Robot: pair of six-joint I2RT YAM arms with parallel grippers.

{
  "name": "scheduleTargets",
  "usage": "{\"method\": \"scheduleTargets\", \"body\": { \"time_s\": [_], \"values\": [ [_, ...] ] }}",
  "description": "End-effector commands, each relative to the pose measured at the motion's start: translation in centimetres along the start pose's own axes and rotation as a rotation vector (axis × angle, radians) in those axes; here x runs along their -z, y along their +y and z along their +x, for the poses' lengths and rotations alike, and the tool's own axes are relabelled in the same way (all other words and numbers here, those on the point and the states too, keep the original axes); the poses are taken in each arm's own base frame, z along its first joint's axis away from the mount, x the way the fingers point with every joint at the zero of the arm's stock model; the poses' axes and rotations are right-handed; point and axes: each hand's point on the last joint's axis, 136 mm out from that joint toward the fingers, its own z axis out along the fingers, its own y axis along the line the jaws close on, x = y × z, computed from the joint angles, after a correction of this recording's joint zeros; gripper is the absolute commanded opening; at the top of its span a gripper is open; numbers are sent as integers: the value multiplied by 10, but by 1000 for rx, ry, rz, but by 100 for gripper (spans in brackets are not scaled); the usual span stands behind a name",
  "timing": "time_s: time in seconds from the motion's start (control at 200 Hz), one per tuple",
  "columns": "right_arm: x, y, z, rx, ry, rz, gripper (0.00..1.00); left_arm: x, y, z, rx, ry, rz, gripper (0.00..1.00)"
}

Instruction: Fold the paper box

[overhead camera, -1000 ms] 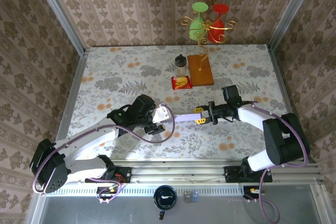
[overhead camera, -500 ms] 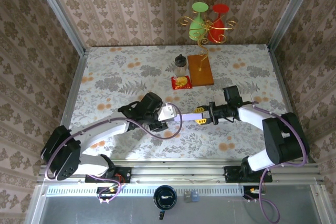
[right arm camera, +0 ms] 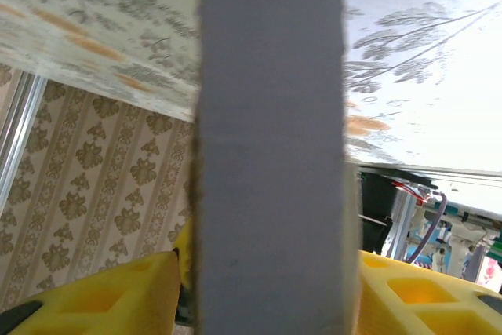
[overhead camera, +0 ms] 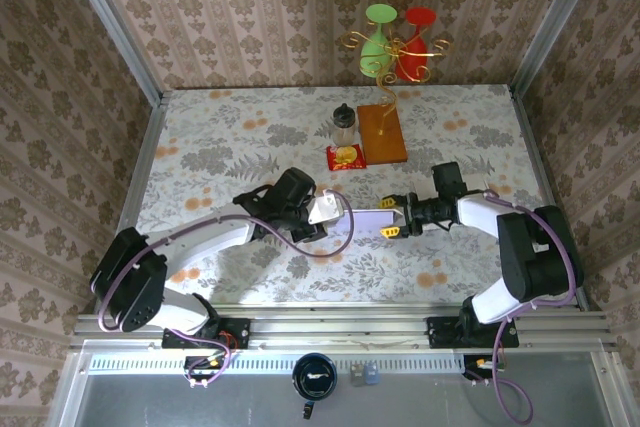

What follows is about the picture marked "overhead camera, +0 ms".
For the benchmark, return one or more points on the glass jar black lid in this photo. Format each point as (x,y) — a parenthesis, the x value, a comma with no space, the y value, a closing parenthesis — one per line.
(344,134)

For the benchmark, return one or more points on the red snack packet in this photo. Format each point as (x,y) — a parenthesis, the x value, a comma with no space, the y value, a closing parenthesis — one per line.
(350,159)

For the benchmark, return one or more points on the small blue-grey block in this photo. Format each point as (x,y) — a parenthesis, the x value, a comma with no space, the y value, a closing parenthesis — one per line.
(371,376)

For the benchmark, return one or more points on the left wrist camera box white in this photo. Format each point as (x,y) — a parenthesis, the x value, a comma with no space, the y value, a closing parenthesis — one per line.
(325,208)

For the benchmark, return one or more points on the lavender paper box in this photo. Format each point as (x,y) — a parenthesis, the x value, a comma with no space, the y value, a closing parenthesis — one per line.
(370,222)

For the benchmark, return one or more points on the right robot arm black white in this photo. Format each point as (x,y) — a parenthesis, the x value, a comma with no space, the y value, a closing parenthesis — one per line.
(535,252)

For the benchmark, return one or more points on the floral tablecloth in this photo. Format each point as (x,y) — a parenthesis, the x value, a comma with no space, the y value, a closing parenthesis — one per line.
(310,294)

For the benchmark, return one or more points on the brown wooden base board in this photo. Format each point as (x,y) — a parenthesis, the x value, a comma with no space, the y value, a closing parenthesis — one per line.
(387,147)

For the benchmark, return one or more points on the aluminium table side rail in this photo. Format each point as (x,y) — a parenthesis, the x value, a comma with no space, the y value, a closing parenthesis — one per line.
(544,172)
(140,172)

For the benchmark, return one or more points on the black round cup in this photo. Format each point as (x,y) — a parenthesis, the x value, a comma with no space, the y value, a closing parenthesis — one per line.
(314,389)

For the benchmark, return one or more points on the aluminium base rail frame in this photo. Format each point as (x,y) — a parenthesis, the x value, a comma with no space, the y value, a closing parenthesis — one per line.
(340,329)

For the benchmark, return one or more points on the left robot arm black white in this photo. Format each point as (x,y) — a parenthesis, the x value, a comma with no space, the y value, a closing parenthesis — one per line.
(130,277)

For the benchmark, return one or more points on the small grey block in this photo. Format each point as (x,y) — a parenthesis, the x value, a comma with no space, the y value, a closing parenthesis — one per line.
(357,376)

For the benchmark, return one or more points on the small black plug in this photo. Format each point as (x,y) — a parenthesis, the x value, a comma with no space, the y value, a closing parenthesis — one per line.
(308,411)

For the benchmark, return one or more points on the grey metal shelf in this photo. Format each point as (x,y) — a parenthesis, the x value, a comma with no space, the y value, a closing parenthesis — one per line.
(425,407)

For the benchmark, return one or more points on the green plastic goblet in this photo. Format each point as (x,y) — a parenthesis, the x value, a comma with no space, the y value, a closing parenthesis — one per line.
(375,47)

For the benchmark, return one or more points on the aluminium frame post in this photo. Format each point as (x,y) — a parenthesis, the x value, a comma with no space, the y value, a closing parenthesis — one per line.
(115,22)
(555,22)

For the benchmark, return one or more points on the black power connector box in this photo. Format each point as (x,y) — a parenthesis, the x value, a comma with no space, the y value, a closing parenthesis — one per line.
(200,367)
(475,366)

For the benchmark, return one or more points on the red plastic goblet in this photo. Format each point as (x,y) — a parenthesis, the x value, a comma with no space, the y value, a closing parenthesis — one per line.
(412,54)

